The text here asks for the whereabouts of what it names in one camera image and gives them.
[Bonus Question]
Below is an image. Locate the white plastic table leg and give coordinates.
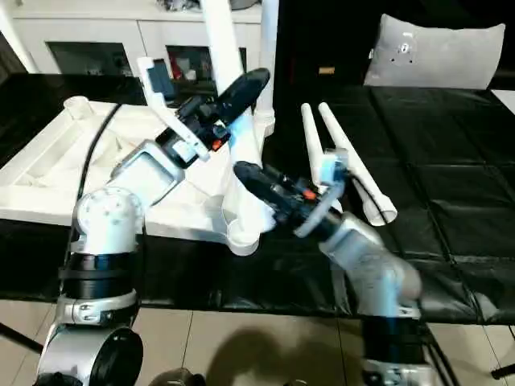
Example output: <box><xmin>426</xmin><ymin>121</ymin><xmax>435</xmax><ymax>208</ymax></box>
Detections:
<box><xmin>317</xmin><ymin>102</ymin><xmax>399</xmax><ymax>227</ymax></box>
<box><xmin>199</xmin><ymin>0</ymin><xmax>279</xmax><ymax>243</ymax></box>
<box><xmin>300</xmin><ymin>103</ymin><xmax>329</xmax><ymax>192</ymax></box>
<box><xmin>252</xmin><ymin>0</ymin><xmax>279</xmax><ymax>137</ymax></box>

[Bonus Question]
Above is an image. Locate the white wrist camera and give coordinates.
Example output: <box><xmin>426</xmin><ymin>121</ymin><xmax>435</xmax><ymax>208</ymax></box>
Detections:
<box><xmin>294</xmin><ymin>147</ymin><xmax>348</xmax><ymax>239</ymax></box>
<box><xmin>135</xmin><ymin>56</ymin><xmax>211</xmax><ymax>162</ymax></box>

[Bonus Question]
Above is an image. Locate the white plastic table top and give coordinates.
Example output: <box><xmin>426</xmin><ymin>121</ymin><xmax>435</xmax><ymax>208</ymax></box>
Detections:
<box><xmin>0</xmin><ymin>95</ymin><xmax>278</xmax><ymax>257</ymax></box>

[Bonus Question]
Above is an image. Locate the black work mat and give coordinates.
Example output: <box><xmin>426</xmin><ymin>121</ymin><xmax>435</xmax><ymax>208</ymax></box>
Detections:
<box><xmin>0</xmin><ymin>72</ymin><xmax>515</xmax><ymax>327</ymax></box>

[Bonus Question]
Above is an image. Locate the grey pleated curtain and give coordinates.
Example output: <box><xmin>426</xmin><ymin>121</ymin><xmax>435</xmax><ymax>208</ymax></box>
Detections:
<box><xmin>0</xmin><ymin>31</ymin><xmax>30</xmax><ymax>86</ymax></box>

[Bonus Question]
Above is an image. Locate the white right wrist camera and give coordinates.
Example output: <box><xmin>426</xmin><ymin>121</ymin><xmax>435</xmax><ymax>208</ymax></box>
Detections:
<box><xmin>294</xmin><ymin>147</ymin><xmax>348</xmax><ymax>239</ymax></box>

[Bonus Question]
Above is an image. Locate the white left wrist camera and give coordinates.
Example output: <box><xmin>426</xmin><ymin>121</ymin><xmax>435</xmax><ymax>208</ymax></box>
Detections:
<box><xmin>135</xmin><ymin>56</ymin><xmax>211</xmax><ymax>162</ymax></box>

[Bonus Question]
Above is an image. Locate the grey cushion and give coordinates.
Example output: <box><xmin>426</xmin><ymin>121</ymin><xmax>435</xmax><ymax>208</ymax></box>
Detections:
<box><xmin>363</xmin><ymin>14</ymin><xmax>507</xmax><ymax>91</ymax></box>

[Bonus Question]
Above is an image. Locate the white glass-door cabinet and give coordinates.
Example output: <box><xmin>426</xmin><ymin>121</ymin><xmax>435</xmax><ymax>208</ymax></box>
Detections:
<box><xmin>0</xmin><ymin>0</ymin><xmax>279</xmax><ymax>76</ymax></box>

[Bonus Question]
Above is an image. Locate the white flat board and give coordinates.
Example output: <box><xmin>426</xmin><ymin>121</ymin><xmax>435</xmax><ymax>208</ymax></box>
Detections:
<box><xmin>490</xmin><ymin>88</ymin><xmax>515</xmax><ymax>109</ymax></box>

